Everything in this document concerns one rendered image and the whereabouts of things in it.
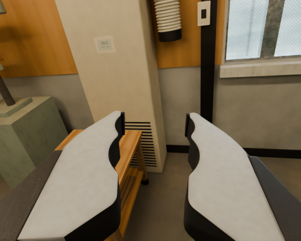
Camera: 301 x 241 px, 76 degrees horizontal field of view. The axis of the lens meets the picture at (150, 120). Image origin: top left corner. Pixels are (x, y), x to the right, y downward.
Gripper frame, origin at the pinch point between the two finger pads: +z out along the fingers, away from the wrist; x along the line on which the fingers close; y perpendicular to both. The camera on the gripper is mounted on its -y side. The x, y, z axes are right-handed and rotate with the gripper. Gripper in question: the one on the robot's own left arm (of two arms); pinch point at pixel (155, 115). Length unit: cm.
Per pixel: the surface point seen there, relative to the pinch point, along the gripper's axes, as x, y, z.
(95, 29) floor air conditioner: -38, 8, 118
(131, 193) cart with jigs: -16, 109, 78
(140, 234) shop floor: -8, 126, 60
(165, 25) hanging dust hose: 5, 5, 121
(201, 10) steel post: 26, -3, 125
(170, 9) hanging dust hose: 7, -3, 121
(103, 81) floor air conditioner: -37, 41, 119
